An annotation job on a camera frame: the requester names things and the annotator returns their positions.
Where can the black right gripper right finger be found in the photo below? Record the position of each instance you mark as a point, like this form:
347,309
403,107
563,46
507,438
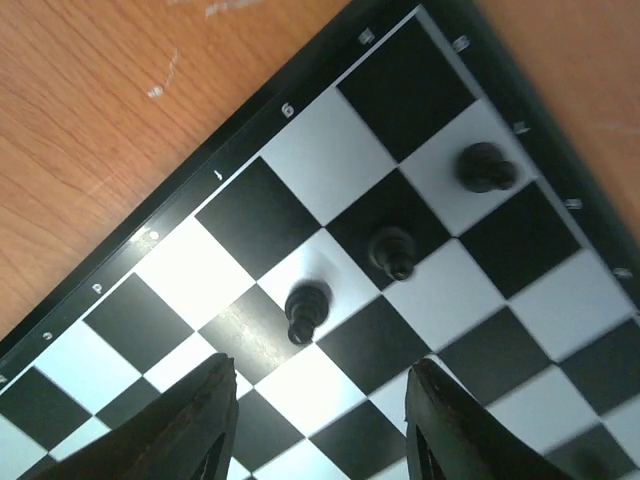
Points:
451,436

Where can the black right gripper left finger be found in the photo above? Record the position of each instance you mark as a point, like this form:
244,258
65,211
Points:
187,432

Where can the black pawn chess piece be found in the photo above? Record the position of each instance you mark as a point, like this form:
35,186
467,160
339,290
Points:
393,250

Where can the black and white chessboard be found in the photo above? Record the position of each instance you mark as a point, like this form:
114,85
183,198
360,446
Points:
529,296

